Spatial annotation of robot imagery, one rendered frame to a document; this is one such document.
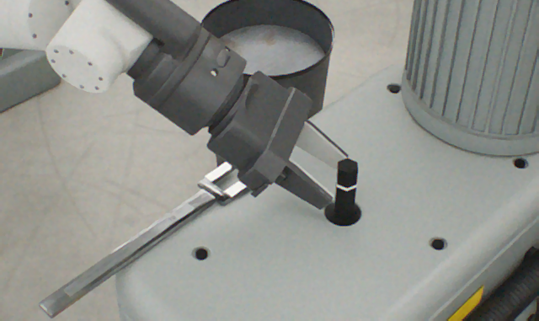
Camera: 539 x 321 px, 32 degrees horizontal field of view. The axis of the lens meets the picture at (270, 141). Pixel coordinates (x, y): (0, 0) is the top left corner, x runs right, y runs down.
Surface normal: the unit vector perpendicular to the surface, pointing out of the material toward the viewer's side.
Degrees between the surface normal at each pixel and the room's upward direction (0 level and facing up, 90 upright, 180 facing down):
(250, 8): 86
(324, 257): 0
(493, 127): 90
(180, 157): 0
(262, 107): 33
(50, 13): 73
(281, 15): 87
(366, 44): 0
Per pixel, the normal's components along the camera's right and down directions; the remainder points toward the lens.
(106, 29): 0.44, -0.31
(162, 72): 0.01, 0.31
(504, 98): -0.15, 0.68
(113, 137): 0.00, -0.73
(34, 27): 0.84, 0.11
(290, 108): 0.53, -0.49
